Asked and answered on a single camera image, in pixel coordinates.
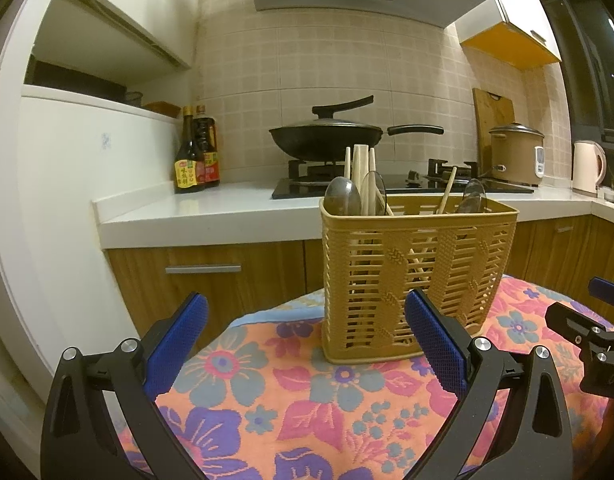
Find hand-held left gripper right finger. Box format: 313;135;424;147
404;287;576;480

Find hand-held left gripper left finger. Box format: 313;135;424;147
39;291;210;480

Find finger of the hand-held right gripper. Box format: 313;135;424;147
545;301;614;347
588;276;614;307

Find tan plastic utensil basket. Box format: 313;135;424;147
319;194;519;365

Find small clear plastic spoon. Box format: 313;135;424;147
456;178;488;214
360;170;388;216

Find wooden lower kitchen cabinets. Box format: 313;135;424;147
107;212;614;357

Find white electric kettle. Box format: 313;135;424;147
572;140;608;196

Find white kitchen countertop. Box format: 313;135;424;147
91;180;614;251

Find floral patterned cloth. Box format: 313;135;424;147
107;272;614;480

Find black gas stove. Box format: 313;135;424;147
271;159;538;200

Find beige rice cooker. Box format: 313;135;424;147
488;122;546;187

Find yellow label sauce bottle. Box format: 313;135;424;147
174;105;207;195

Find white side cabinet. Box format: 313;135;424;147
0;82;184;442

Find red label sauce bottle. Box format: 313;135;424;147
192;104;222;189

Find wooden cutting board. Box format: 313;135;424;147
472;87;516;177

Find dark window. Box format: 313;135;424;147
542;0;614;144

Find black wok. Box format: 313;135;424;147
268;124;445;162

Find black wok lid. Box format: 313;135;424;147
273;94;384;132

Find yellow bottomed upper cabinet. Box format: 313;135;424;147
456;0;563;71

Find white upper cabinet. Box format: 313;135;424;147
31;0;198;69

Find silver drawer handle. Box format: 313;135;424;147
165;263;242;275

